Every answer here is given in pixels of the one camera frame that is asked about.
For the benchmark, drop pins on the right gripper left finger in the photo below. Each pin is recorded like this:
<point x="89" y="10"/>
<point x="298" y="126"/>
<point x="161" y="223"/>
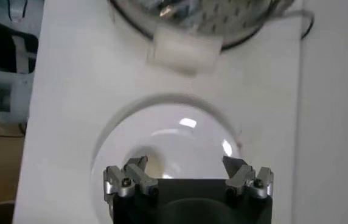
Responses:
<point x="125" y="182"/>

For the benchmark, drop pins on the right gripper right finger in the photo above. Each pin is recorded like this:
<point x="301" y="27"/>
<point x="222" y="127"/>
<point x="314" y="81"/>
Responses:
<point x="244" y="178"/>

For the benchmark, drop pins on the white steamed baozi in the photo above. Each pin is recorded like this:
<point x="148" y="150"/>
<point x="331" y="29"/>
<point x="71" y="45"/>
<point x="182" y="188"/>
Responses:
<point x="156" y="167"/>

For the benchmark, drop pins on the stainless steel steamer basket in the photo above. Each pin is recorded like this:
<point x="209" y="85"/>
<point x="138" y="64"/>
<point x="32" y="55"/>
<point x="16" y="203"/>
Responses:
<point x="210" y="15"/>

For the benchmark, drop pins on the white round plate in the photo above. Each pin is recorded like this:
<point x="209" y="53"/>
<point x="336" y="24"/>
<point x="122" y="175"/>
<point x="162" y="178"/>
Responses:
<point x="177" y="143"/>

